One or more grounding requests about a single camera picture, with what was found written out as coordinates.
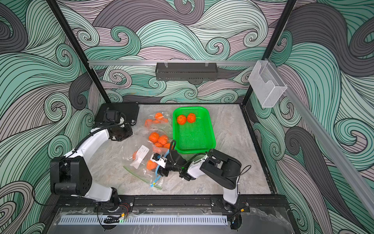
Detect blue-zip clear bag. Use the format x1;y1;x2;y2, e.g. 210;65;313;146
121;135;168;190

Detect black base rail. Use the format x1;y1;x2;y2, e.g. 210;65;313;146
53;195;291;215

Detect oranges in blue-zip bag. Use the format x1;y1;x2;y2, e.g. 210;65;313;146
130;132;170;172

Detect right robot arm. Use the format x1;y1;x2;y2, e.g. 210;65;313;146
147;140;244;212

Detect white slotted cable duct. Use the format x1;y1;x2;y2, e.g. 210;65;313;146
57;215;228;226

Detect clear acrylic wall holder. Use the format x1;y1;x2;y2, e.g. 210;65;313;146
248;60;287;108

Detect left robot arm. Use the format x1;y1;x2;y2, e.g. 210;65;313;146
50;109;133;210

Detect orange taken out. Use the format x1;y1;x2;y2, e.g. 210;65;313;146
187;113;196;123
177;115;187;125

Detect black case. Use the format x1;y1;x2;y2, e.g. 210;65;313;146
94;102;139;127

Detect black wall tray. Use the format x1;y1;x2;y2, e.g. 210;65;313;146
155;62;218;84

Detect green-zip clear bag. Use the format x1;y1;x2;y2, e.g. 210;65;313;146
123;165;163;190

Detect green plastic basket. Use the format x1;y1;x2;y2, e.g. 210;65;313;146
172;106;216;154

